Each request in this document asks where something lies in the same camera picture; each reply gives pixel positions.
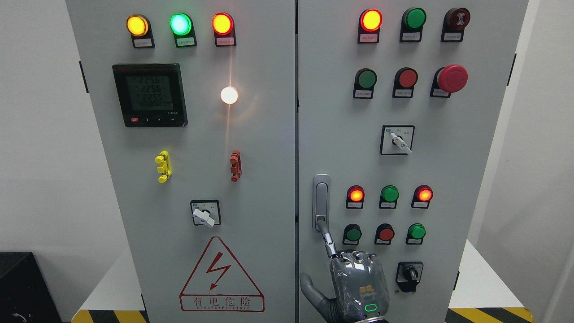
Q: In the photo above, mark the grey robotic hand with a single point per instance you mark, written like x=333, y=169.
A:
x=359, y=282

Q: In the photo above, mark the silver door handle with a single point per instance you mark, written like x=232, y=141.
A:
x=321, y=191

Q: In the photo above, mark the right cabinet door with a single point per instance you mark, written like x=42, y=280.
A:
x=341, y=136

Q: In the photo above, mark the cabinet door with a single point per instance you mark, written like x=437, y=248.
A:
x=257, y=212
x=341, y=136

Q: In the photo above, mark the left cabinet door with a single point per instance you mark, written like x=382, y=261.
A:
x=257, y=212

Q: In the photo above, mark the green push button lower left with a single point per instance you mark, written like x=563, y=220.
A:
x=351, y=234

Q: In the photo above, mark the green push button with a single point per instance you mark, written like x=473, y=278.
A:
x=415, y=234
x=351, y=234
x=363, y=87

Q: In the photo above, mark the green push button lower right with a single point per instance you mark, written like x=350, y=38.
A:
x=415, y=234

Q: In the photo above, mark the red lit light middle left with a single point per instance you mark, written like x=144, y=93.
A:
x=355, y=197

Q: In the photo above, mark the green light middle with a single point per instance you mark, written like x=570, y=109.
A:
x=388, y=197

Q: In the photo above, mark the red lit light middle right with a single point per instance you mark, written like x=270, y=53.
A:
x=422, y=196

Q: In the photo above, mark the red electric danger sign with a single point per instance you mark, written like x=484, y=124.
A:
x=220, y=283

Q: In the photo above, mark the red terminal clip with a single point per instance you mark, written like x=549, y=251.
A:
x=236, y=166

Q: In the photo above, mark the green push button upper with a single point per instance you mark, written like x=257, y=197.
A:
x=363, y=87

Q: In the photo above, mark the red push button upper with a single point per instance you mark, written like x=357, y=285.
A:
x=404, y=82

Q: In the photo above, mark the red emergency stop button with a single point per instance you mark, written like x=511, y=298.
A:
x=448, y=80

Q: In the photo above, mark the white lit indicator light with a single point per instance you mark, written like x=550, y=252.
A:
x=229, y=95

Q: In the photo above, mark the yellow terminal clip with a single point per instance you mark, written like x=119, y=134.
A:
x=164, y=167

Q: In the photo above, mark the red lit light top right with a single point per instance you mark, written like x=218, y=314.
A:
x=369, y=26

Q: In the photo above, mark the green light top right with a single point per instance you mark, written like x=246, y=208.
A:
x=412, y=25

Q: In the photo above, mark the dark red buzzer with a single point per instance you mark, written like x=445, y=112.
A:
x=455, y=21

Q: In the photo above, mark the black digital power meter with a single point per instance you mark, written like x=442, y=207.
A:
x=151, y=95

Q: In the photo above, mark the red lit indicator light left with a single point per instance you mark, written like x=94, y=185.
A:
x=224, y=30

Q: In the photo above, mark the green lit indicator light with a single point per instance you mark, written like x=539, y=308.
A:
x=183, y=30

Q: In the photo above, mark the black box lower left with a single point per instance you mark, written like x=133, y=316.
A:
x=24, y=296

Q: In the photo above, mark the yellow indicator light top left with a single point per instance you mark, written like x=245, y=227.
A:
x=140, y=31

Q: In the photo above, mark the black knob selector switch bottom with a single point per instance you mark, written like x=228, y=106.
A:
x=408, y=275

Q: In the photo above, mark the upper right selector switch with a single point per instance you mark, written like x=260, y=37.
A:
x=397, y=139

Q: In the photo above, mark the left door selector switch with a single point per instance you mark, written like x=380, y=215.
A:
x=206, y=213

